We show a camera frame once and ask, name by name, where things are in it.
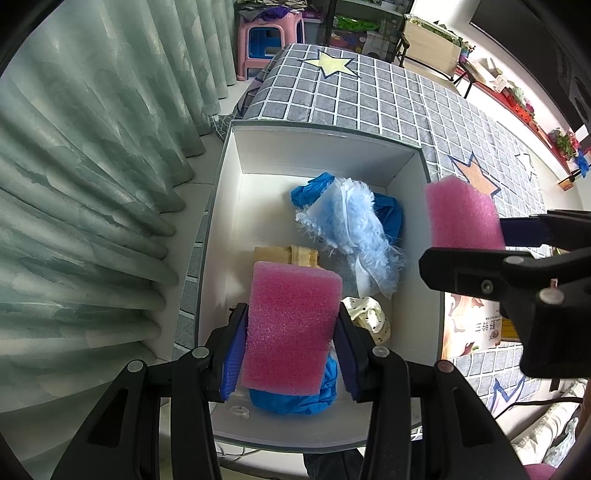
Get person's dark trousers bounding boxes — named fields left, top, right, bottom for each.
left=302, top=447, right=371, bottom=480

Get light blue fluffy cloth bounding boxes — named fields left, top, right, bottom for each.
left=294, top=178, right=408, bottom=300

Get grey checked star bedsheet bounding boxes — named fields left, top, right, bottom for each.
left=172, top=44, right=557, bottom=418

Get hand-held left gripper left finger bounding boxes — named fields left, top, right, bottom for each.
left=51, top=302, right=252, bottom=480

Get blue disposable shoe cover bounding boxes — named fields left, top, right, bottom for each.
left=290, top=172, right=406, bottom=247
left=249, top=356, right=341, bottom=417

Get pink plastic stool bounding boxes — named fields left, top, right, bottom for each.
left=236, top=11, right=306, bottom=84

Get floral printed packet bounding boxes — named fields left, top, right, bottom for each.
left=441, top=291, right=523, bottom=361

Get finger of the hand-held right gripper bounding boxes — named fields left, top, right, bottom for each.
left=499, top=209, right=591, bottom=252
left=419, top=247, right=591, bottom=379

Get white patterned pillow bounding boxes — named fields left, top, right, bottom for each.
left=507, top=392, right=591, bottom=480

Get folded clothes pile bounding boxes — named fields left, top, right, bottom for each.
left=236, top=0, right=309, bottom=23

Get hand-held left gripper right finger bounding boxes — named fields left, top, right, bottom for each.
left=335, top=305, right=529, bottom=480

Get white cable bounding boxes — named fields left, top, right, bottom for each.
left=216, top=442, right=262, bottom=459

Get wooden crate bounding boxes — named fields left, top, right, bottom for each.
left=401, top=14, right=466, bottom=78

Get black monitor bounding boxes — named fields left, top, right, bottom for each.
left=470, top=0, right=591, bottom=137

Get small potted plant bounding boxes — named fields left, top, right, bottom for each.
left=549, top=128, right=581, bottom=161

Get pale green curtain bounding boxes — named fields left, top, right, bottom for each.
left=0, top=0, right=242, bottom=374

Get yellow cloth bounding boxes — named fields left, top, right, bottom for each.
left=253, top=244, right=322, bottom=272

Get white polka dot cloth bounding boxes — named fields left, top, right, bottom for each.
left=341, top=295, right=392, bottom=348

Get black metal shelf rack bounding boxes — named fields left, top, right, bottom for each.
left=323, top=0, right=413, bottom=63

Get white storage box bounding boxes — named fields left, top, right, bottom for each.
left=191, top=119, right=448, bottom=454

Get black cable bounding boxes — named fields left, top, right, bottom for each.
left=493, top=382, right=583, bottom=422

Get red wall shelf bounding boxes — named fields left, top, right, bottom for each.
left=455, top=58, right=591, bottom=169

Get pink sponge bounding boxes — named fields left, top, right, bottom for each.
left=241, top=261, right=343, bottom=397
left=425, top=178, right=507, bottom=252

